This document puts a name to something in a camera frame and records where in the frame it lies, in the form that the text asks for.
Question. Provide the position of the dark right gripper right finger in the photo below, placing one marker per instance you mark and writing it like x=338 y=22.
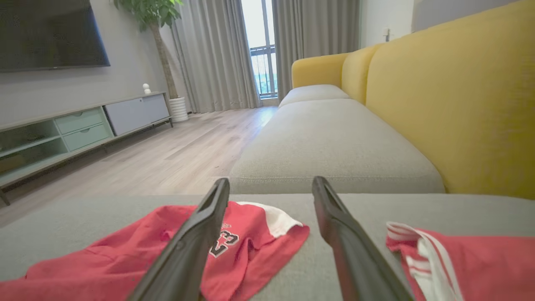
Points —
x=355 y=259

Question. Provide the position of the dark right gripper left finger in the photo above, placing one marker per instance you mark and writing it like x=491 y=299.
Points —
x=192 y=246

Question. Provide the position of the red 23 jersey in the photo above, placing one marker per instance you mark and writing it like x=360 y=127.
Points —
x=125 y=259

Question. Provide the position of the red white basketball jersey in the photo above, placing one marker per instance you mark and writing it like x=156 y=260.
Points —
x=493 y=267

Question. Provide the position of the white ribbed plant pot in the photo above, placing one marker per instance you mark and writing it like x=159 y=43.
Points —
x=179 y=109

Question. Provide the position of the green grey television cabinet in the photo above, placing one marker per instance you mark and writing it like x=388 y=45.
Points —
x=83 y=129

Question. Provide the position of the small white figurine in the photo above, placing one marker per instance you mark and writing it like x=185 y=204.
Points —
x=146 y=88

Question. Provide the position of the small grey sofa seat cushion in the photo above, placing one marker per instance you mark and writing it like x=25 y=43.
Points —
x=313 y=94

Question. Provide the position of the large yellow sofa backrest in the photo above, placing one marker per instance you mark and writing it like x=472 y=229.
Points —
x=459 y=104

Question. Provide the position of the narrow yellow sofa backrest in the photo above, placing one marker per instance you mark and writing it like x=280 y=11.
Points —
x=355 y=71

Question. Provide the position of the yellow sofa armrest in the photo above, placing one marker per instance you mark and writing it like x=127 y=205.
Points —
x=317 y=71

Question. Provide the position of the grey curtain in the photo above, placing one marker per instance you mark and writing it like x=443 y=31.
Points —
x=317 y=37
x=213 y=54

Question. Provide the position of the balcony window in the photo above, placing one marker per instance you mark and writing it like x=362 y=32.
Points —
x=261 y=62

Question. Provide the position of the green potted tree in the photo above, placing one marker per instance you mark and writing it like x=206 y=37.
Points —
x=150 y=12

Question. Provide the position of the white wall socket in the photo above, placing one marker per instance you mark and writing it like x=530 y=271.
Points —
x=386 y=34

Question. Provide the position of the black wall television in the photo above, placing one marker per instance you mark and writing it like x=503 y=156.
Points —
x=50 y=33

